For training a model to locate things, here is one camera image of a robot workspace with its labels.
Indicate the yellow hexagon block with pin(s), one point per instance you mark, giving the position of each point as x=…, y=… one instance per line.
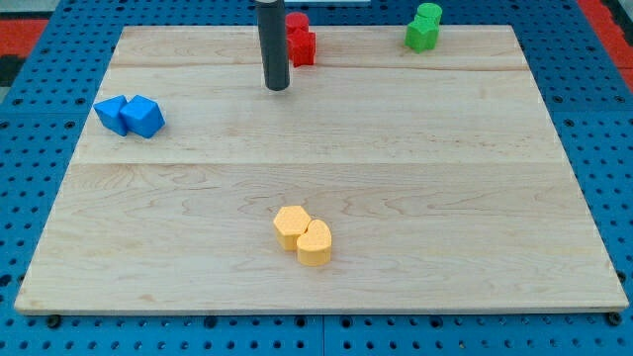
x=289, y=223

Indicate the light wooden board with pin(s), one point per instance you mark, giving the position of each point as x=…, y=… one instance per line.
x=440, y=175

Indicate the yellow heart block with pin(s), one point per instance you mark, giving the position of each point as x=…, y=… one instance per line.
x=314, y=246

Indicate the blue cube block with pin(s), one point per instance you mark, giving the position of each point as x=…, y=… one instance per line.
x=142, y=116

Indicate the red cylinder block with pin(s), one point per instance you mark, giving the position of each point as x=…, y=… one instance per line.
x=296, y=21

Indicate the green cylinder block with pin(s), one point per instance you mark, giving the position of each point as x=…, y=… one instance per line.
x=429, y=12

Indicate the green star block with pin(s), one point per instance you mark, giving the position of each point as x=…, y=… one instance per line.
x=421, y=35

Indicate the red star block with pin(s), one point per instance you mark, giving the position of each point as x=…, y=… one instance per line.
x=302, y=47

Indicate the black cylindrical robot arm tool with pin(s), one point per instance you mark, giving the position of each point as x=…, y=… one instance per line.
x=273, y=43

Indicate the blue triangular block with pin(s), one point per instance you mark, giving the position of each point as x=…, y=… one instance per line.
x=109, y=114

